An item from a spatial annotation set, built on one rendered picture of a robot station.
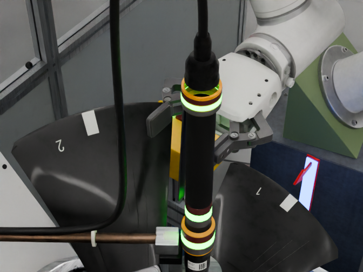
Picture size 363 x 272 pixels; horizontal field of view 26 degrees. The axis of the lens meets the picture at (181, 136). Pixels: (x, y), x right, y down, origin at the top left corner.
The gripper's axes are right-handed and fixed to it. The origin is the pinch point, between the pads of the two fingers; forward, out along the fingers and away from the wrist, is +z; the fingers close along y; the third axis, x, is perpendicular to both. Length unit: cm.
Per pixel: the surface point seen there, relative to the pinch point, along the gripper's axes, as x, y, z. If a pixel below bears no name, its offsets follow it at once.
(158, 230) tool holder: -12.9, 0.4, 5.3
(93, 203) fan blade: -13.7, 11.0, 6.7
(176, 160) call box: -44, 25, -26
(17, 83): -47, 70, -24
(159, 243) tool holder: -12.9, -1.1, 6.8
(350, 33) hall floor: -151, 78, -201
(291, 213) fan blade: -31.3, -4.6, -20.2
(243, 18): -92, 77, -120
